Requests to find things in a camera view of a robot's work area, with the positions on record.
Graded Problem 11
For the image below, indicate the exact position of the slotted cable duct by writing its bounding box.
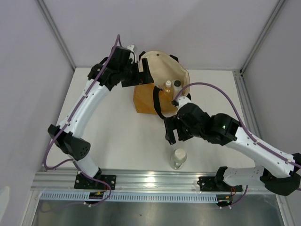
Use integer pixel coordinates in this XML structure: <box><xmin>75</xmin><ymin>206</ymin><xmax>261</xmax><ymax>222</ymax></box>
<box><xmin>40</xmin><ymin>191</ymin><xmax>218</xmax><ymax>203</ymax></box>

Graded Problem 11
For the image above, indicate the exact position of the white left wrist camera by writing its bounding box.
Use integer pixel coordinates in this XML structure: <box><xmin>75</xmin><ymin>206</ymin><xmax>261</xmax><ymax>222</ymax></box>
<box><xmin>126</xmin><ymin>45</ymin><xmax>136</xmax><ymax>63</ymax></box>

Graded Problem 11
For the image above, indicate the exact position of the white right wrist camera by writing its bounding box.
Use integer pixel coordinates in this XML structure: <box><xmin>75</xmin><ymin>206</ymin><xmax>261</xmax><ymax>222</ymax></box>
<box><xmin>171</xmin><ymin>96</ymin><xmax>191</xmax><ymax>110</ymax></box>

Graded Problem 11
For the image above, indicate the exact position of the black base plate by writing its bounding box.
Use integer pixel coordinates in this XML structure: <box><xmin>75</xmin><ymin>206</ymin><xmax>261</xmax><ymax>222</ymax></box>
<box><xmin>74</xmin><ymin>174</ymin><xmax>117</xmax><ymax>190</ymax></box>
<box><xmin>197</xmin><ymin>176</ymin><xmax>243</xmax><ymax>192</ymax></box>

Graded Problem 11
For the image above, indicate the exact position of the aluminium mounting rail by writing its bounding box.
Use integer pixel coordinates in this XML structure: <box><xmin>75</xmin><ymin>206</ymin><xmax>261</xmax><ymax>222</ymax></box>
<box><xmin>31</xmin><ymin>167</ymin><xmax>216</xmax><ymax>194</ymax></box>

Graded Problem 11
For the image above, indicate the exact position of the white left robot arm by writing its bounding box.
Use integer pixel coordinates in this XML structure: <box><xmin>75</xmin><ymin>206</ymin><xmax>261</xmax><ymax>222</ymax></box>
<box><xmin>48</xmin><ymin>45</ymin><xmax>153</xmax><ymax>189</ymax></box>

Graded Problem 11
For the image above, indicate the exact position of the mustard canvas tote bag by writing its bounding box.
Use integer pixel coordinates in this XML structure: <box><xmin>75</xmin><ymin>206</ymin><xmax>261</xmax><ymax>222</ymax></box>
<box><xmin>133</xmin><ymin>51</ymin><xmax>190</xmax><ymax>118</ymax></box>

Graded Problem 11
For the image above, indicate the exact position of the clear bottle white cap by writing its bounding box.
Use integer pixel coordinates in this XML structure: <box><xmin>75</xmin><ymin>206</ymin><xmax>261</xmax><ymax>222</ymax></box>
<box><xmin>170</xmin><ymin>148</ymin><xmax>187</xmax><ymax>170</ymax></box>

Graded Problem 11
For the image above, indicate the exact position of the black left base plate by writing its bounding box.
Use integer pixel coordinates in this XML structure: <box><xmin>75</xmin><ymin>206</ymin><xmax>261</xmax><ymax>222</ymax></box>
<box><xmin>74</xmin><ymin>174</ymin><xmax>117</xmax><ymax>190</ymax></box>

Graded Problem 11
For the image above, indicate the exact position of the clear yellow liquid bottle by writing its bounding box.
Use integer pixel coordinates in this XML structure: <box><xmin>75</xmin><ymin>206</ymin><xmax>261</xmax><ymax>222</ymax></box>
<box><xmin>163</xmin><ymin>80</ymin><xmax>173</xmax><ymax>96</ymax></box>

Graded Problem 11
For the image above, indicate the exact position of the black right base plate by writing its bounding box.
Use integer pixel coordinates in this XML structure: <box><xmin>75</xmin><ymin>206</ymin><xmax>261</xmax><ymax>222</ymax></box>
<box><xmin>197</xmin><ymin>176</ymin><xmax>243</xmax><ymax>192</ymax></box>

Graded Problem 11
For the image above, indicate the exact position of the white square bottle black cap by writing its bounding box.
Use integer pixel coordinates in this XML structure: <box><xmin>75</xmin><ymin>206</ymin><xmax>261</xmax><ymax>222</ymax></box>
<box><xmin>173</xmin><ymin>80</ymin><xmax>182</xmax><ymax>95</ymax></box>

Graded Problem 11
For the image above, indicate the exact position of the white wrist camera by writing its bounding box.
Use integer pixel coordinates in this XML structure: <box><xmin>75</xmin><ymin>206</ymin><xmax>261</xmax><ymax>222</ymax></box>
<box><xmin>126</xmin><ymin>45</ymin><xmax>136</xmax><ymax>63</ymax></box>
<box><xmin>171</xmin><ymin>96</ymin><xmax>191</xmax><ymax>110</ymax></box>

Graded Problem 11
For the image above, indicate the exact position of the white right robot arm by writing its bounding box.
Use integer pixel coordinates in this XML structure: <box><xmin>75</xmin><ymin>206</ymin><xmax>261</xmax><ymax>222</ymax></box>
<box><xmin>164</xmin><ymin>97</ymin><xmax>301</xmax><ymax>196</ymax></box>

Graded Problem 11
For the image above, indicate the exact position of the left aluminium frame post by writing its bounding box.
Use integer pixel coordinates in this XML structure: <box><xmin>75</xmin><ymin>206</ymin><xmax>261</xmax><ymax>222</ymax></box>
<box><xmin>35</xmin><ymin>0</ymin><xmax>76</xmax><ymax>72</ymax></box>

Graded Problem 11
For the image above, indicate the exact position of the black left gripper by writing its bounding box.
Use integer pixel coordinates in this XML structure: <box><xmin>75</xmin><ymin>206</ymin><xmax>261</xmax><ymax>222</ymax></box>
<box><xmin>119</xmin><ymin>58</ymin><xmax>153</xmax><ymax>88</ymax></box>

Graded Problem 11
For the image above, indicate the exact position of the aluminium frame post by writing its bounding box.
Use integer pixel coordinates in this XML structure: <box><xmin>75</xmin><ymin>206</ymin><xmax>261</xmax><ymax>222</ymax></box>
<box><xmin>240</xmin><ymin>0</ymin><xmax>287</xmax><ymax>76</ymax></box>
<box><xmin>35</xmin><ymin>0</ymin><xmax>76</xmax><ymax>72</ymax></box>

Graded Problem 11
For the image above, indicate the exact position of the right aluminium frame post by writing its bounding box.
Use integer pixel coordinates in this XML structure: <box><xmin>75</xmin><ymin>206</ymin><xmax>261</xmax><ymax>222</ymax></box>
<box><xmin>240</xmin><ymin>0</ymin><xmax>287</xmax><ymax>76</ymax></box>

